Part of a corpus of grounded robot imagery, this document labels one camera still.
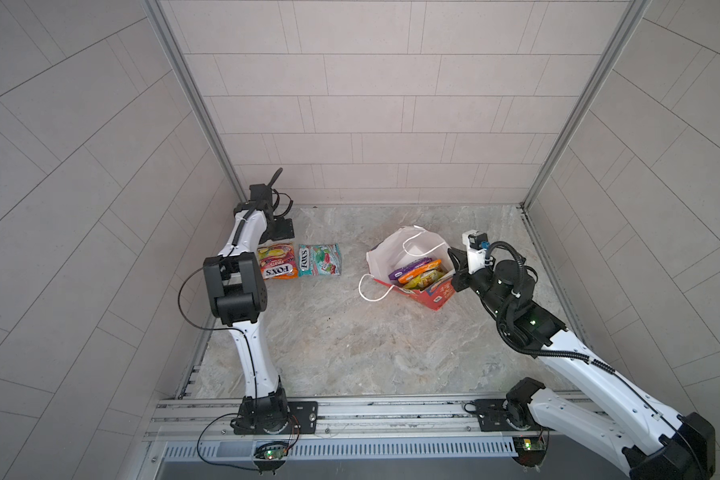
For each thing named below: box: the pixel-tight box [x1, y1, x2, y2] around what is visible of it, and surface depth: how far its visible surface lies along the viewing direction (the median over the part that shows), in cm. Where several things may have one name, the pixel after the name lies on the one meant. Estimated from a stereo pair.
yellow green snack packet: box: [404, 269, 447, 290], surface depth 83 cm
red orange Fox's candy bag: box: [257, 243, 299, 280], surface depth 98 cm
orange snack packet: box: [398, 259, 442, 284], surface depth 84 cm
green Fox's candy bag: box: [298, 243, 342, 277], surface depth 98 cm
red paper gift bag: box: [366, 225, 456, 311], surface depth 84 cm
